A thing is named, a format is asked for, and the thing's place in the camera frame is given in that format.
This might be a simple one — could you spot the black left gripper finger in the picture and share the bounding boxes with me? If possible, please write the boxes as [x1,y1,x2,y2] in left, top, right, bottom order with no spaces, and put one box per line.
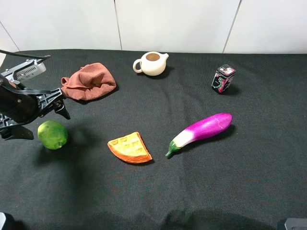
[0,126,34,140]

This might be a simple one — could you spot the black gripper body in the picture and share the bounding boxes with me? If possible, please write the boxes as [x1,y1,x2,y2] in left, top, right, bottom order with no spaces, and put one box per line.
[0,76,66,129]

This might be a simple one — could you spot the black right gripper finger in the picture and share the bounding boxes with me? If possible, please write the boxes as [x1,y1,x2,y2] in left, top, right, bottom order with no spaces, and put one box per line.
[54,102,71,120]

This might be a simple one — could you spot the green lime fruit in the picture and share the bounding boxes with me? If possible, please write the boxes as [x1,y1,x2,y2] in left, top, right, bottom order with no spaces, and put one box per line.
[37,121,68,150]

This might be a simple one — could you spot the grey robot base corner right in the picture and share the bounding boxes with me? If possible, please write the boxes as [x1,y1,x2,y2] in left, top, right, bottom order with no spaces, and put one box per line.
[277,218,307,230]

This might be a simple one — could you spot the grey robot base corner left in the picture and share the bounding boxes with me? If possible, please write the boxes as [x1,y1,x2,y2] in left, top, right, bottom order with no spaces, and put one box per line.
[0,212,14,230]

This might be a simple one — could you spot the crumpled brown cloth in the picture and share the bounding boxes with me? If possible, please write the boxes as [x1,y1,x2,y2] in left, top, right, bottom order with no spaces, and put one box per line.
[61,63,117,101]

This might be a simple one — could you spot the orange waffle slice toy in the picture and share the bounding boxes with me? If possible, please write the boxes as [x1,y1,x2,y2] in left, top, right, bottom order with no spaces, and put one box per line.
[107,132,152,164]

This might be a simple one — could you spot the cream ceramic teapot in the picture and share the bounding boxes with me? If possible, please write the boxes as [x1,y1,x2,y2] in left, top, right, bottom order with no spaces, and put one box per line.
[132,51,169,76]

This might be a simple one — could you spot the purple toy eggplant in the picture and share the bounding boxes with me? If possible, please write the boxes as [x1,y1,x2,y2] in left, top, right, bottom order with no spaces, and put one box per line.
[165,113,232,158]

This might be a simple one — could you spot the black floral tin box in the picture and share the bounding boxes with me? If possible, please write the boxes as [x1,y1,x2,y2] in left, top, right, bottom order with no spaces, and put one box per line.
[211,64,236,94]

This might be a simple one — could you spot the black tablecloth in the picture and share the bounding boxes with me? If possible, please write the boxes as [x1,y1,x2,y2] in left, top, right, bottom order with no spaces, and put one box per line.
[0,50,307,230]

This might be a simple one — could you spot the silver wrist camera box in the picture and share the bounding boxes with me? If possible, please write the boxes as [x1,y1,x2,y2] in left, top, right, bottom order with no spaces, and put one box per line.
[1,59,46,84]

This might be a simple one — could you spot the black camera cable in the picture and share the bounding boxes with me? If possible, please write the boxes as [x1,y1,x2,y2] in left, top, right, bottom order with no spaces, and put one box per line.
[0,49,51,59]

